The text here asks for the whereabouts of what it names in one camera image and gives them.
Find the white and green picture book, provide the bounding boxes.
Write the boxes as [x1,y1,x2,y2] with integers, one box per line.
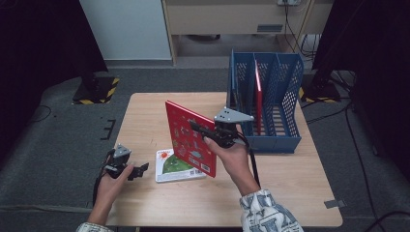
[155,148,207,184]

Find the black hanging cables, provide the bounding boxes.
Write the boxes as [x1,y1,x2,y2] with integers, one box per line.
[282,0,320,62]

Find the white cabinet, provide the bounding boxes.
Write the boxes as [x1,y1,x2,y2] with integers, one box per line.
[79,0,172,61]

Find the hand-held gripper cable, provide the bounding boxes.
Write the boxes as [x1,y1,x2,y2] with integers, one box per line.
[240,133,261,189]
[92,151,112,207]

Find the person's right hand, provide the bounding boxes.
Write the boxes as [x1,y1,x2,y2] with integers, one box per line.
[203,124,259,196]

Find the blue plastic file rack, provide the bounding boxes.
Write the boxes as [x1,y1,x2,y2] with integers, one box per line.
[226,48,306,155]

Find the thick black floor cable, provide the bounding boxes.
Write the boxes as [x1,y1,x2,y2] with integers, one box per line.
[364,211,410,232]

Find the thin black floor cable loop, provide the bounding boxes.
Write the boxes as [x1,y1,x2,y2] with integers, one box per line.
[30,104,52,124]

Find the right hand-held gripper cable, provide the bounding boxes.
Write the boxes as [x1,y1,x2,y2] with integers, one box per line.
[240,133,261,189]

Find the left hand-held gripper cable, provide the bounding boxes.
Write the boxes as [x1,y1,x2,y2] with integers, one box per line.
[92,151,112,207]

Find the short black floor cable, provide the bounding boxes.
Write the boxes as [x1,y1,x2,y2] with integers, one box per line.
[306,105,349,125]

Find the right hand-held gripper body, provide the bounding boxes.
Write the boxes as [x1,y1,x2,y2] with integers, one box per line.
[213,106,255,150]

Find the beige wooden desk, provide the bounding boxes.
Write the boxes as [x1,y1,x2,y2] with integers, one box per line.
[161,0,333,67]

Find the black yellow striped stand base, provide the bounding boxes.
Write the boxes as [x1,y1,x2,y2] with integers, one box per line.
[298,76,342,104]
[72,76,120,105]

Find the person's left hand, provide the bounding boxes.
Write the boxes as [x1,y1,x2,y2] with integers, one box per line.
[93,162,136,209]

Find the long black floor cable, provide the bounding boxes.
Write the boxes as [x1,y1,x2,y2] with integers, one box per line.
[343,96,380,226]

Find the red picture book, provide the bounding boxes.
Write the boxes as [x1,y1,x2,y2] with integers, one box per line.
[164,100,218,179]
[254,59,264,135]

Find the grey tape piece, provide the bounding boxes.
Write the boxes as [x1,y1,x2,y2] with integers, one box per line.
[323,199,346,210]

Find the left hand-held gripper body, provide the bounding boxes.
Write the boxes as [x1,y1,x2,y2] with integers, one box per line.
[102,143,133,181]

